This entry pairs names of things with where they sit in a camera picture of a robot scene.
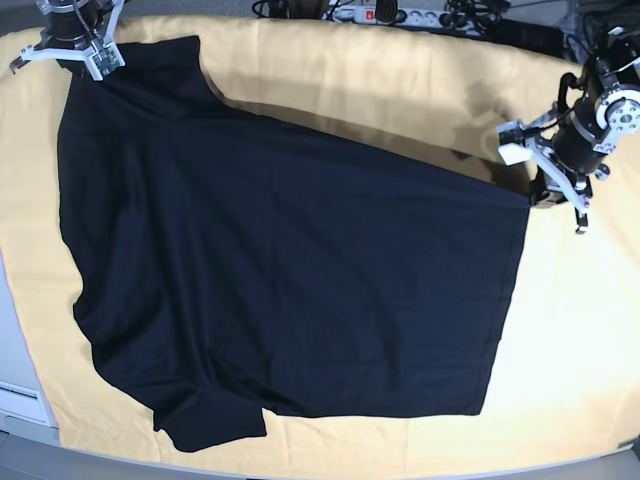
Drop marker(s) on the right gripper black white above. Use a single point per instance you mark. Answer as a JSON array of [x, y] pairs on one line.
[[79, 35]]

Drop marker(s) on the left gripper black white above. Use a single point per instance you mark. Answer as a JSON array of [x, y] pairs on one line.
[[562, 146]]

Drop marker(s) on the dark navy T-shirt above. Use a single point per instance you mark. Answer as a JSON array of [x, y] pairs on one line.
[[233, 263]]

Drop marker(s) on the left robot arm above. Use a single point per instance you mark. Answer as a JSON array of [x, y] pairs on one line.
[[610, 81]]

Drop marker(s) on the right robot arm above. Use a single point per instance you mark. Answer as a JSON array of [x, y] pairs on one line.
[[77, 31]]

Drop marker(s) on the black box at table edge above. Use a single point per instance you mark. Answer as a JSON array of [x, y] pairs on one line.
[[531, 37]]

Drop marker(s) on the white power strip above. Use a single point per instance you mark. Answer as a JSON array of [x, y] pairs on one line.
[[406, 17]]

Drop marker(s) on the white drawer unit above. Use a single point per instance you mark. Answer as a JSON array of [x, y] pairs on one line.
[[23, 403]]

